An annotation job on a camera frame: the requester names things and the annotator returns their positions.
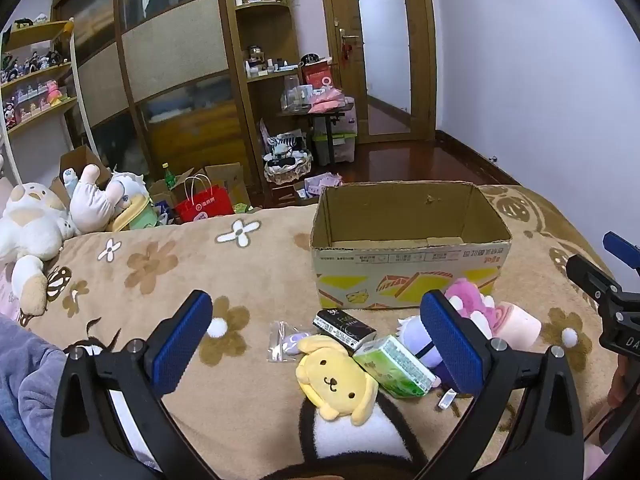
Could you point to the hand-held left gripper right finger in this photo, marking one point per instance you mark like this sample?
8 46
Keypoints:
450 345

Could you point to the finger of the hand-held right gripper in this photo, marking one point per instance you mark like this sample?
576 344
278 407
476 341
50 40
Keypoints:
590 275
617 246

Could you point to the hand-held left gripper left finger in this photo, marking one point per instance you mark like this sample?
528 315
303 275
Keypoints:
182 345

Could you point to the purple and white plush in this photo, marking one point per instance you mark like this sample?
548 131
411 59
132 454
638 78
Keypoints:
415 335

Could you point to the green tissue pack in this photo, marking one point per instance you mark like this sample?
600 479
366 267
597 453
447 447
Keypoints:
395 367

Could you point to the printed cardboard box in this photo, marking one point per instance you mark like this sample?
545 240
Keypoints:
400 260

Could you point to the clear bag with purple charm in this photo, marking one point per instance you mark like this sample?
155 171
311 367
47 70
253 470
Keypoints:
285 345

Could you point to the black tissue pack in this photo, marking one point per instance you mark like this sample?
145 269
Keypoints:
342 327

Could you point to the yellow dog plush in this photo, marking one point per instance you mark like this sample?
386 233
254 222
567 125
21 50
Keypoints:
330 375

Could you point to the person's right hand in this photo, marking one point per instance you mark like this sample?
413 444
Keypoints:
619 385

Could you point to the small clear wrapper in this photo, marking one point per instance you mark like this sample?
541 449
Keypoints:
446 400

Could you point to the brown floral blanket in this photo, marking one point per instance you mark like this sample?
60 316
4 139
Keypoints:
200 260

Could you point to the green and yellow case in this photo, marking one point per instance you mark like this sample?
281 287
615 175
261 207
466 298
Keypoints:
140 217

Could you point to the red paper bag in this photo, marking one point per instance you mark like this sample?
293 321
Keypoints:
202 205

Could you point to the person's leg in purple pants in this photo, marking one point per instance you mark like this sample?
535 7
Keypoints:
25 375

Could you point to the green bottle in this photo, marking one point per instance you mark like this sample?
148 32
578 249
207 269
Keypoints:
168 176

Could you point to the open brown cardboard box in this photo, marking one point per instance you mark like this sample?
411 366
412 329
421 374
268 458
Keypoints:
80 157
225 180

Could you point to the white and pink doll plush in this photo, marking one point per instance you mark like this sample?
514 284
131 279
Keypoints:
92 200

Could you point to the large white cat plush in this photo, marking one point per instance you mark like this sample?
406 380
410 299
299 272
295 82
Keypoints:
30 225

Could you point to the wicker basket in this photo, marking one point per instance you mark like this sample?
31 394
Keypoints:
287 170

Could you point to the pale purple paper pieces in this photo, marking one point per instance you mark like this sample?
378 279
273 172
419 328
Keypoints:
322 184

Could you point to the clear plastic storage box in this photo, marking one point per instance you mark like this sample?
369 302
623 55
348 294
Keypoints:
342 145

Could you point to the small dark side table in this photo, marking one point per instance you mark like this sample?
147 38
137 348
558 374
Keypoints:
325 125

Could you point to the wooden door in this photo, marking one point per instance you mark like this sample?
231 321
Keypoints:
422 60

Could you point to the pink packets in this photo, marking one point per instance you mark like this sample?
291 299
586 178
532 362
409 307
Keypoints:
326 101

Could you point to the small pink plush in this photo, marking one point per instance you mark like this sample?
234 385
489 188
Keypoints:
54 94

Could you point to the wooden wardrobe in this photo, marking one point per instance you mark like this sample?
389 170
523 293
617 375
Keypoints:
170 60

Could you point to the red gift bag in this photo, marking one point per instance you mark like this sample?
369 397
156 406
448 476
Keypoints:
317 76

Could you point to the yellow figurine shelf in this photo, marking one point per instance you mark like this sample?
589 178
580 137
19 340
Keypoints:
40 75

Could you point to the wooden corner shelf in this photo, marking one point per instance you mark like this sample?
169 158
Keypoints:
260 35

